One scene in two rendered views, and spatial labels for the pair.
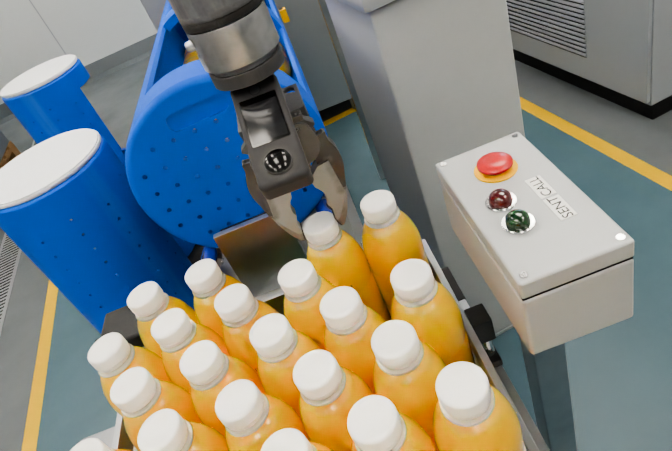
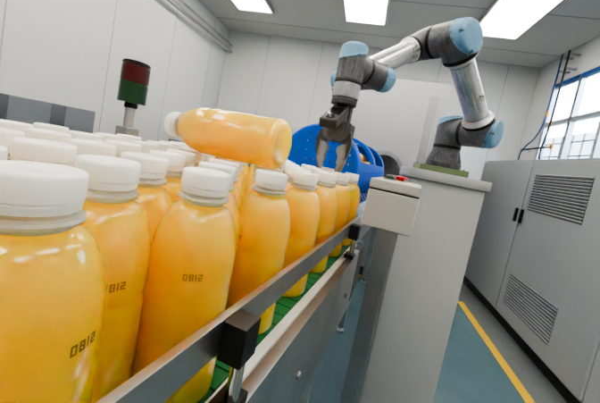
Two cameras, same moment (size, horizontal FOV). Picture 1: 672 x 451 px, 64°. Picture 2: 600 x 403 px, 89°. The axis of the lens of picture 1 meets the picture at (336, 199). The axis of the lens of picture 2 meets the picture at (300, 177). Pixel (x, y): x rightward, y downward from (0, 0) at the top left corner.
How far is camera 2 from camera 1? 0.51 m
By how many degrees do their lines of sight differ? 35
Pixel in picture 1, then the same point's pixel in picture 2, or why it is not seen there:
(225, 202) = not seen: hidden behind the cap
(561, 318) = (379, 210)
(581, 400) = not seen: outside the picture
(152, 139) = (302, 135)
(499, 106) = (451, 267)
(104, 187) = not seen: hidden behind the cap
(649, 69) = (587, 374)
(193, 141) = (312, 144)
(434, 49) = (430, 213)
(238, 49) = (343, 89)
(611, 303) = (403, 218)
